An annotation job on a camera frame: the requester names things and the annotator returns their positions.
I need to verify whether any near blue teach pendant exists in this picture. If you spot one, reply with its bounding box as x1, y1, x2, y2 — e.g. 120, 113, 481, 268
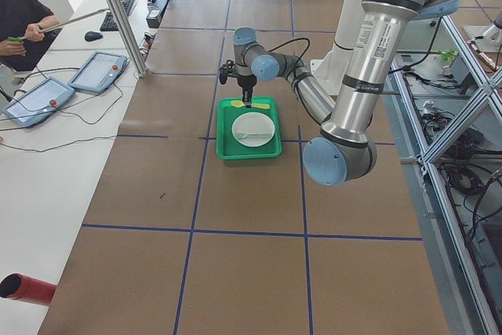
2, 77, 75, 128

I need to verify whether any white round plate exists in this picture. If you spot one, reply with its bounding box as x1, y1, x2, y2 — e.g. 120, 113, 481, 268
231, 112, 275, 147

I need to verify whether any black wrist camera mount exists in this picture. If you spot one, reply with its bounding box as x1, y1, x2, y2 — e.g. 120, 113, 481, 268
218, 60, 237, 85

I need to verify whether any person in black shirt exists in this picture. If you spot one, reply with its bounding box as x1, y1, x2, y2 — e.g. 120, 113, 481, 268
1, 0, 60, 71

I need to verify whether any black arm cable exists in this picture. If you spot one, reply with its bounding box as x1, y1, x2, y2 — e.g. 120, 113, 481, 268
268, 38, 311, 73

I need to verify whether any blue teach pendant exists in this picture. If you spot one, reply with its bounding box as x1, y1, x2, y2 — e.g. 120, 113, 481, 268
68, 51, 128, 93
2, 77, 75, 128

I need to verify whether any metal reacher grabber stick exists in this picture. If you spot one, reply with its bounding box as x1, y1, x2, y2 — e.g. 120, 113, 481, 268
7, 8, 110, 42

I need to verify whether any black keyboard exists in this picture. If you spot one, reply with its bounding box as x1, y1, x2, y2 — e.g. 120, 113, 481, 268
99, 0, 136, 33

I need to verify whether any aluminium side frame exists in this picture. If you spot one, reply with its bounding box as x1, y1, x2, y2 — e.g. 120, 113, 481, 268
384, 7, 501, 334

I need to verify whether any aluminium frame post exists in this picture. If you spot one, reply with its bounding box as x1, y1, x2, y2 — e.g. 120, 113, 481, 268
106, 0, 148, 78

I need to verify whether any red cylinder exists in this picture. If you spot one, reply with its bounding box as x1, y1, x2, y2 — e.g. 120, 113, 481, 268
1, 273, 57, 307

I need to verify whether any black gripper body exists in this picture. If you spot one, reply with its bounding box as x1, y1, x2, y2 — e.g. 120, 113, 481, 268
237, 75, 257, 93

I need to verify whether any pale green plastic fork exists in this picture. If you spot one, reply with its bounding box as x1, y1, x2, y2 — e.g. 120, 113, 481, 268
235, 133, 273, 140

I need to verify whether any green plastic tray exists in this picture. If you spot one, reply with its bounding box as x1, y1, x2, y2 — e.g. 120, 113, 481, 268
216, 96, 282, 160

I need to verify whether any person's hand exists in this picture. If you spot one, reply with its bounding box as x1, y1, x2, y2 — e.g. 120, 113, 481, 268
24, 24, 45, 42

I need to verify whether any black computer mouse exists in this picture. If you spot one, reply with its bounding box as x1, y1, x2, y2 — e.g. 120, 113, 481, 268
84, 31, 103, 42

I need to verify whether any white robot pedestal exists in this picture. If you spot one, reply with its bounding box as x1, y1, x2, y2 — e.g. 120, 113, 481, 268
311, 0, 364, 96

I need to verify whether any far blue teach pendant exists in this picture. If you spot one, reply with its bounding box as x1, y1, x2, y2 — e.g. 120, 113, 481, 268
68, 51, 128, 93

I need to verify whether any yellow plastic spoon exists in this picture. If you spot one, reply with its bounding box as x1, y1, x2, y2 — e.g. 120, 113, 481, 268
231, 100, 270, 109

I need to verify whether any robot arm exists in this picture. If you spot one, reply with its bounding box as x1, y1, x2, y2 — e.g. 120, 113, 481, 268
219, 0, 460, 186

